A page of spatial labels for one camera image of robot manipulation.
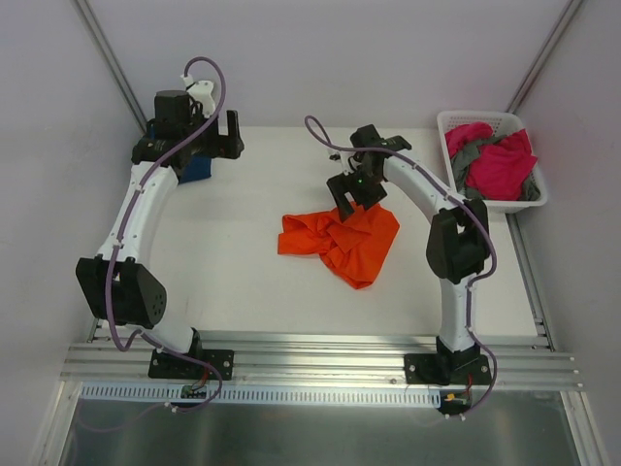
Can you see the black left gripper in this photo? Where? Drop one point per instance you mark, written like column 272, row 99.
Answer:
column 225, row 138

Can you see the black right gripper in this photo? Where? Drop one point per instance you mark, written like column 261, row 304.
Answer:
column 357, row 189

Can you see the orange t shirt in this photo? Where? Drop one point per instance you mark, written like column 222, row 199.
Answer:
column 354, row 250

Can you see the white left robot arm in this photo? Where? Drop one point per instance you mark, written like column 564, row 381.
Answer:
column 179, row 145

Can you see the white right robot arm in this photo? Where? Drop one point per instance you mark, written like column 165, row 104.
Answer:
column 456, row 251

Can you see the blue folded t shirt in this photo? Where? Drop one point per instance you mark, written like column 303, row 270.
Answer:
column 191, row 163

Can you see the grey t shirt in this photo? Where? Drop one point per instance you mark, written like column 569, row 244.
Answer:
column 466, row 165

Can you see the pink t shirt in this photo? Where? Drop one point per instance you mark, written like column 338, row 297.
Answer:
column 500, row 165

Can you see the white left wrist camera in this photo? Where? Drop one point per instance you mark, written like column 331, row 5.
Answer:
column 202, row 92

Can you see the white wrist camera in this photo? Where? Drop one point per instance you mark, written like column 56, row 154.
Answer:
column 344, row 159
column 202, row 92

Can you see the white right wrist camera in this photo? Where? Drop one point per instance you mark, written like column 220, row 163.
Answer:
column 344, row 159

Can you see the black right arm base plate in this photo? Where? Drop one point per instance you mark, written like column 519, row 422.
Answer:
column 446, row 369

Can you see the left corner aluminium post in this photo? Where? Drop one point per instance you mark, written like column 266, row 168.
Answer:
column 103, row 46

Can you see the corner aluminium post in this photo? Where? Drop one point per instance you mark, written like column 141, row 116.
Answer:
column 553, row 39
column 103, row 46

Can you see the white slotted cable duct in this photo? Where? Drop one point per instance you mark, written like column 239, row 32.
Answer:
column 263, row 394

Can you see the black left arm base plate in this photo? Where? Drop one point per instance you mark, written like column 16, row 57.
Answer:
column 164, row 366

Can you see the aluminium front mounting rail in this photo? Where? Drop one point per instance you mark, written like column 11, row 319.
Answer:
column 328, row 360

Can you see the right corner aluminium post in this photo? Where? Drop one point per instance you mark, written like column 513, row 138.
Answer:
column 553, row 39

